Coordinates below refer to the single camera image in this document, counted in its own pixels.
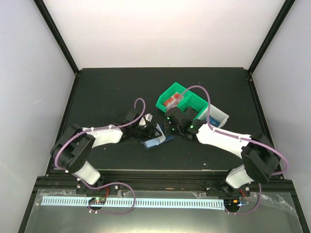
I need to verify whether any clear plastic bin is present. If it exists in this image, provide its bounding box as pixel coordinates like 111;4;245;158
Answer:
197;105;229;128

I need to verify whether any blue leather card holder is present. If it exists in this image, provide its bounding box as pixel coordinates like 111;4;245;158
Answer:
140;123;174;149

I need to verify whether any right frame post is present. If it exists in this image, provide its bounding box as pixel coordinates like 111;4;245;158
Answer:
248;0;295;75

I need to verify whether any green plastic bin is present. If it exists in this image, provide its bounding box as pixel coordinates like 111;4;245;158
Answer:
155;82;192;113
180;91;208;120

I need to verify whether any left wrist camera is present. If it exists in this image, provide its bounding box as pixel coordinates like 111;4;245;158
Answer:
138;113;153;128

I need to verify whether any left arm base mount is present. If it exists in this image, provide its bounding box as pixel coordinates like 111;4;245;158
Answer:
76;178;121;197

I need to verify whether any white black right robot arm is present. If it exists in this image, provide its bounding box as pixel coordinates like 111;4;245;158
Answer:
165;107;280;196

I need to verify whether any blue card stack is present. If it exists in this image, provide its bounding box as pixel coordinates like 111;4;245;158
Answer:
209;116;220;127

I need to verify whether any red white card stack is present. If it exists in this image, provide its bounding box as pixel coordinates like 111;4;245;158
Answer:
163;92;184;109

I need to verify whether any green plastic bin middle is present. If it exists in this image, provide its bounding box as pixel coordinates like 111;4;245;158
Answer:
180;91;208;120

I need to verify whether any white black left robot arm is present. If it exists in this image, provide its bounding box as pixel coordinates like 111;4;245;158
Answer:
50;108;161;194

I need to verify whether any small circuit board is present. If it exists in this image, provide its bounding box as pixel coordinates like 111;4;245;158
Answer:
88;197;106;205

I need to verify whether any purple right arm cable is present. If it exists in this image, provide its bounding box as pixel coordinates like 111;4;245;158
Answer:
182;85;290;216

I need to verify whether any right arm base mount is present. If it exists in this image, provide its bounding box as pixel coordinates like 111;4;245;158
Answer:
205;180;250;199

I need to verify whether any black aluminium frame rail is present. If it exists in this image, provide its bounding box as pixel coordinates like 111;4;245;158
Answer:
36;169;294;192

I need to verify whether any left frame post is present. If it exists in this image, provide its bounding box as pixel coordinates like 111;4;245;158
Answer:
34;0;79;75

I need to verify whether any green plastic bin left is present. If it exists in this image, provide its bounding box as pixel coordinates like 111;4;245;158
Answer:
155;82;192;113

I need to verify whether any white slotted cable duct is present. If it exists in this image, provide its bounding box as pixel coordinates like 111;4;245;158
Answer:
41;196;225;210

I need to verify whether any frame post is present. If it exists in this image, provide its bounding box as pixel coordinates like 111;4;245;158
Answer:
248;0;295;75
34;0;79;75

